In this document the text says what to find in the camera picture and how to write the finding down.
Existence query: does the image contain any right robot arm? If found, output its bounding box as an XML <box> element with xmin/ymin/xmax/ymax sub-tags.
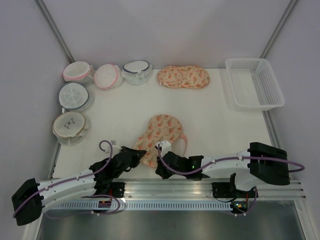
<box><xmin>155</xmin><ymin>140</ymin><xmax>290</xmax><ymax>198</ymax></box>

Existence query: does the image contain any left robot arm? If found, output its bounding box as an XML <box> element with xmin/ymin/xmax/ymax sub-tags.
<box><xmin>11</xmin><ymin>146</ymin><xmax>147</xmax><ymax>226</ymax></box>

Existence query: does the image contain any beige round bag with glasses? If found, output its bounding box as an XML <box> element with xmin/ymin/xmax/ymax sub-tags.
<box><xmin>52</xmin><ymin>111</ymin><xmax>90</xmax><ymax>146</ymax></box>

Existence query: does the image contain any blue trimmed round laundry bag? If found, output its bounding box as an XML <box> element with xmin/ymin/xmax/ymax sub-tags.
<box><xmin>58</xmin><ymin>82</ymin><xmax>94</xmax><ymax>113</ymax></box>

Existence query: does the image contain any navy trimmed white mesh bag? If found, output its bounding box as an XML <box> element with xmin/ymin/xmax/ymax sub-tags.
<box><xmin>121</xmin><ymin>60</ymin><xmax>153</xmax><ymax>86</ymax></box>

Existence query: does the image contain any pink trimmed white mesh bag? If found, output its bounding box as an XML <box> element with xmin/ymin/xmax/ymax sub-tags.
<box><xmin>93</xmin><ymin>64</ymin><xmax>123</xmax><ymax>90</ymax></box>

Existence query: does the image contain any pink trimmed round laundry bag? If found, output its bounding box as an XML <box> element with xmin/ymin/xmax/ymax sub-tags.
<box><xmin>62</xmin><ymin>61</ymin><xmax>94</xmax><ymax>85</ymax></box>

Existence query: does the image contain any white plastic basket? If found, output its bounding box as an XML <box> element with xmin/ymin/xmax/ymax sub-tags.
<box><xmin>225</xmin><ymin>57</ymin><xmax>285</xmax><ymax>111</ymax></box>

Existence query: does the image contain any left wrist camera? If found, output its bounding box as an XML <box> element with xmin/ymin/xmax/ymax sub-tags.
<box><xmin>104</xmin><ymin>140</ymin><xmax>121</xmax><ymax>155</ymax></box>

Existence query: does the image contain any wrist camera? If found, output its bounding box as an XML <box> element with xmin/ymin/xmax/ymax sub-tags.
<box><xmin>104</xmin><ymin>140</ymin><xmax>121</xmax><ymax>155</ymax></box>
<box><xmin>155</xmin><ymin>140</ymin><xmax>172</xmax><ymax>155</ymax></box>

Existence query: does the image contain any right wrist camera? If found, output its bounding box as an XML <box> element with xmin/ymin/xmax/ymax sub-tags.
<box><xmin>155</xmin><ymin>140</ymin><xmax>172</xmax><ymax>155</ymax></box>

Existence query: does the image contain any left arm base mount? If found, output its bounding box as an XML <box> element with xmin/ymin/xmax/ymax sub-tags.
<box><xmin>95</xmin><ymin>182</ymin><xmax>126</xmax><ymax>198</ymax></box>

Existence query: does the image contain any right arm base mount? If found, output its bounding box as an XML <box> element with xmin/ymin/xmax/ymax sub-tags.
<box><xmin>211</xmin><ymin>182</ymin><xmax>256</xmax><ymax>199</ymax></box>

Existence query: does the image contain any white slotted cable duct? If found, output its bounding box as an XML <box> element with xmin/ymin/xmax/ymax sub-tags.
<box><xmin>52</xmin><ymin>199</ymin><xmax>232</xmax><ymax>211</ymax></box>

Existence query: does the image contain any aluminium frame post left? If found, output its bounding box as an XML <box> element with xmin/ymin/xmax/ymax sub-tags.
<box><xmin>34</xmin><ymin>0</ymin><xmax>75</xmax><ymax>64</ymax></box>

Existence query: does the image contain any aluminium frame post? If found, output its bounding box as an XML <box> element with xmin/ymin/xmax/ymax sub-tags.
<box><xmin>34</xmin><ymin>0</ymin><xmax>75</xmax><ymax>64</ymax></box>
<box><xmin>260</xmin><ymin>0</ymin><xmax>300</xmax><ymax>59</ymax></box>

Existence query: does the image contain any aluminium frame post right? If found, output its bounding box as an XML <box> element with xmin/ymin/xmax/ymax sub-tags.
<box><xmin>260</xmin><ymin>0</ymin><xmax>300</xmax><ymax>59</ymax></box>

